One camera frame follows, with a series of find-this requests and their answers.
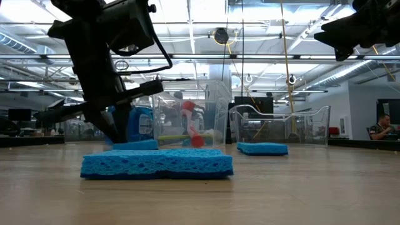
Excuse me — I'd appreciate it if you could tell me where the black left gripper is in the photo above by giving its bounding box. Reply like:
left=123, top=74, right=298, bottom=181
left=32, top=18, right=164, bottom=144

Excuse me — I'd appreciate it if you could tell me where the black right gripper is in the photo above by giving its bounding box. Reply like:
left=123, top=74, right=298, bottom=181
left=314, top=0, right=400, bottom=62

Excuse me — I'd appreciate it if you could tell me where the blue dish soap bottle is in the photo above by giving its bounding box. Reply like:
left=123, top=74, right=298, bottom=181
left=126, top=105, right=154, bottom=143

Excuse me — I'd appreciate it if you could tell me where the blue cellulose sponge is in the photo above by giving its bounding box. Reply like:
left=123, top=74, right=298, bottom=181
left=80, top=148, right=234, bottom=181
left=236, top=142, right=289, bottom=156
left=112, top=139, right=159, bottom=151

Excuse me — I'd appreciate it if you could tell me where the red dish brush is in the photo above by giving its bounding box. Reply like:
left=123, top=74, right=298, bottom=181
left=180, top=100, right=207, bottom=149

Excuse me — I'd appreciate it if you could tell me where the low clear plastic bin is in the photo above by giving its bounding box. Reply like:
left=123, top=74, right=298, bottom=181
left=64, top=118, right=107, bottom=141
left=228, top=104, right=331, bottom=148

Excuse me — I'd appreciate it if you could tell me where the person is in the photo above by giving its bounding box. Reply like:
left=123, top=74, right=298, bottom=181
left=173, top=90, right=188, bottom=104
left=368, top=112, right=397, bottom=141

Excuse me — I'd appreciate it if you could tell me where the black monitor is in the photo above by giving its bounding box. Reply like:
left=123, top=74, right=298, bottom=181
left=234, top=96, right=274, bottom=115
left=7, top=108, right=32, bottom=122

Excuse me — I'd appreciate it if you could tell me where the tall clear plastic bin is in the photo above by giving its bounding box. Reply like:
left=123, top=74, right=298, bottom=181
left=152, top=80, right=231, bottom=149

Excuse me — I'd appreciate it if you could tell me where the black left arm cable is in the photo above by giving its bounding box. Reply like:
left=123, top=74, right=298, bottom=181
left=117, top=29, right=174, bottom=76

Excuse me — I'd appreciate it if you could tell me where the yellow hanging rope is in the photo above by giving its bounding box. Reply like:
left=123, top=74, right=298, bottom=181
left=279, top=0, right=296, bottom=138

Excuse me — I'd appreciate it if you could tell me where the black wall screen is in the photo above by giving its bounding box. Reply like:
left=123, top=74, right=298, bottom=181
left=376, top=99, right=400, bottom=126

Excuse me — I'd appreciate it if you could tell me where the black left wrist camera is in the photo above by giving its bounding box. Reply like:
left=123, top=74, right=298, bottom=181
left=102, top=0, right=156, bottom=58

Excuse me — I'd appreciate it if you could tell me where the black hanging cable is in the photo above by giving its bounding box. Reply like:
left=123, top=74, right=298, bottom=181
left=240, top=0, right=245, bottom=98

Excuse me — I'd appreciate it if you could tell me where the black ceiling cable reel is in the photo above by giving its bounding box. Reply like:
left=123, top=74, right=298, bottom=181
left=213, top=27, right=230, bottom=45

